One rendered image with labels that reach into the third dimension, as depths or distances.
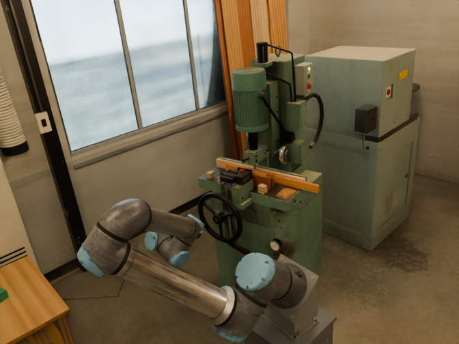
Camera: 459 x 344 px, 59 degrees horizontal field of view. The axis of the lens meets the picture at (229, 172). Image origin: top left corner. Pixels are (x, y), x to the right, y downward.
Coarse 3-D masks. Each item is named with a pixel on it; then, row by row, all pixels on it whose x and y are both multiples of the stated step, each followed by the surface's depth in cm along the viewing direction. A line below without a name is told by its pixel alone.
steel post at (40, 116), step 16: (0, 0) 235; (16, 0) 235; (16, 16) 237; (16, 32) 239; (16, 48) 243; (32, 48) 247; (32, 64) 249; (32, 80) 250; (32, 96) 254; (48, 112) 263; (48, 128) 263; (48, 144) 269; (48, 160) 276; (64, 160) 279; (64, 176) 282; (64, 192) 285; (64, 208) 288; (80, 224) 299; (80, 240) 302
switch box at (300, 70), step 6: (294, 66) 219; (300, 66) 217; (306, 66) 218; (294, 72) 221; (300, 72) 219; (306, 72) 219; (300, 78) 220; (306, 78) 220; (300, 84) 221; (306, 84) 222; (300, 90) 223; (306, 90) 223
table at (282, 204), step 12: (216, 168) 247; (204, 180) 234; (216, 180) 232; (252, 192) 214; (276, 192) 212; (300, 192) 212; (240, 204) 210; (264, 204) 212; (276, 204) 207; (288, 204) 204
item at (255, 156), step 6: (258, 144) 231; (246, 150) 224; (252, 150) 223; (258, 150) 222; (264, 150) 227; (246, 156) 223; (252, 156) 220; (258, 156) 223; (264, 156) 228; (246, 162) 224; (252, 162) 222
